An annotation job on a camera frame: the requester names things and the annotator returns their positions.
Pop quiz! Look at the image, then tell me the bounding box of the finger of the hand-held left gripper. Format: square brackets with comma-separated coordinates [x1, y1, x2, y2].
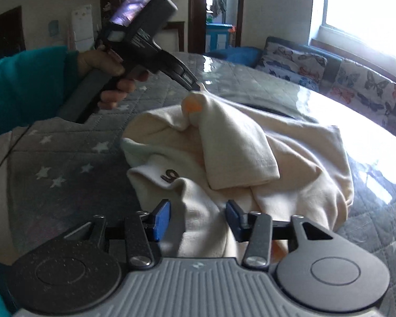
[167, 53, 201, 92]

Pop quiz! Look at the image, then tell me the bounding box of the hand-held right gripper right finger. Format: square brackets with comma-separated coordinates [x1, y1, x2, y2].
[226, 200, 337, 268]

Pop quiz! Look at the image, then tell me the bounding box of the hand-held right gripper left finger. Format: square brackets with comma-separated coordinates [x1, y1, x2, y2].
[63, 199, 171, 269]

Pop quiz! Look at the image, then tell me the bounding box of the cream white shirt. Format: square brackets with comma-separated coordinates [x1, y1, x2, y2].
[120, 89, 355, 259]

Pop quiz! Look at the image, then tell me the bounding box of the person's left forearm teal sleeve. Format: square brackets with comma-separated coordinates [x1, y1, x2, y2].
[0, 45, 81, 140]

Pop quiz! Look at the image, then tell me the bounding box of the person's left hand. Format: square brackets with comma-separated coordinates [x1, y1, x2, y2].
[77, 45, 150, 110]

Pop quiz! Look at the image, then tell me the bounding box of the white refrigerator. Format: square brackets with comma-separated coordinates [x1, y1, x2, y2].
[68, 4, 96, 52]

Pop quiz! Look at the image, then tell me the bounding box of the blue cushion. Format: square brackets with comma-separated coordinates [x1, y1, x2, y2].
[205, 47, 264, 69]

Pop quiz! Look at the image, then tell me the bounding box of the blue cabinet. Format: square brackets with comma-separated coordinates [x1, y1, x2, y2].
[206, 22, 233, 51]

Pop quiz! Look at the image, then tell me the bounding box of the butterfly print sofa cushion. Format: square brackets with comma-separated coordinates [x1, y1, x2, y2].
[329, 59, 396, 117]
[257, 45, 328, 92]

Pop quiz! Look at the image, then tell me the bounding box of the dark wooden door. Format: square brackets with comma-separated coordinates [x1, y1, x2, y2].
[0, 6, 26, 64]

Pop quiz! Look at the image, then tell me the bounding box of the window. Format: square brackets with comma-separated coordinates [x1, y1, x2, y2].
[321, 0, 396, 60]

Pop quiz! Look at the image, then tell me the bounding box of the dark wooden door frame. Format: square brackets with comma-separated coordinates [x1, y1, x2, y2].
[188, 0, 245, 53]

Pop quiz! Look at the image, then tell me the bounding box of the black cable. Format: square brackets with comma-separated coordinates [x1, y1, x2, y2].
[0, 125, 31, 195]

